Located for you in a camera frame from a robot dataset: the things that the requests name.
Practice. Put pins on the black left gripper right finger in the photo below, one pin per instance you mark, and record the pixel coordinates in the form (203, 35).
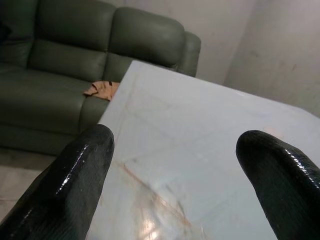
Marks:
(282, 180)

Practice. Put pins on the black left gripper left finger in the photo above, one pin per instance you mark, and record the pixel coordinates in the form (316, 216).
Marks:
(62, 190)

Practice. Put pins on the white marble table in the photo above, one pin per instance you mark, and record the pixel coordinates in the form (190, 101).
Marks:
(200, 150)

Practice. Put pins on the tan crumpled cloth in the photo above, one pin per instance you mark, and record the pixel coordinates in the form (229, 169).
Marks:
(101, 90)

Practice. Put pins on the green leather sofa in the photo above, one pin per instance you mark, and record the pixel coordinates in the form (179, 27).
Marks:
(62, 75)

